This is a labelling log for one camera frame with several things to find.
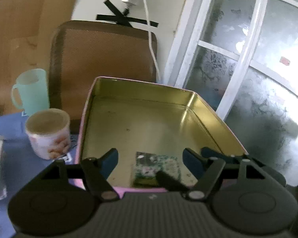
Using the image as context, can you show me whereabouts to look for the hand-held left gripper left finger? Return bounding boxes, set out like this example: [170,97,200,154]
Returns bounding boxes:
[41,148,120,201]

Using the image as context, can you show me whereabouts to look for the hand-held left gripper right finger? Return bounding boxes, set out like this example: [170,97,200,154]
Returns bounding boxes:
[156,148,268,200]

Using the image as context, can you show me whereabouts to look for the green floral sponge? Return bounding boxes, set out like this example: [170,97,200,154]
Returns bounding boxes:
[132,151,181,187]

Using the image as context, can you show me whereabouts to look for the pink biscuit tin box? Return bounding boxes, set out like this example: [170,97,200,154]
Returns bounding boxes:
[74,76,249,196]

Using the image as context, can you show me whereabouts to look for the white floral print mug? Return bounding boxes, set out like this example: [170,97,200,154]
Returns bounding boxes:
[24,108,71,159]

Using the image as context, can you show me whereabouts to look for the blue tablecloth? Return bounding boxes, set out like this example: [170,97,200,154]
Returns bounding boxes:
[0,111,82,238]

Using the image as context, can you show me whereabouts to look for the mint green plastic cup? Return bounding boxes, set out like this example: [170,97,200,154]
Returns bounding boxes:
[11,69,50,116]

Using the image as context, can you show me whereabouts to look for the brown chair backrest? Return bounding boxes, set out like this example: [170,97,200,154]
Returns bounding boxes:
[49,20,158,133]

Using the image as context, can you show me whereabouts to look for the black tape cross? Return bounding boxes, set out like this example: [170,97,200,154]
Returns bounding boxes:
[96,0,159,28]

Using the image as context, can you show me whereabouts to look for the white window frame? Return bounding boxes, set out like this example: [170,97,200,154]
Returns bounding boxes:
[164,0,298,122]

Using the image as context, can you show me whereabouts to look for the white power cable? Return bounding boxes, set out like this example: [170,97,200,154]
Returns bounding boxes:
[141,0,164,83]

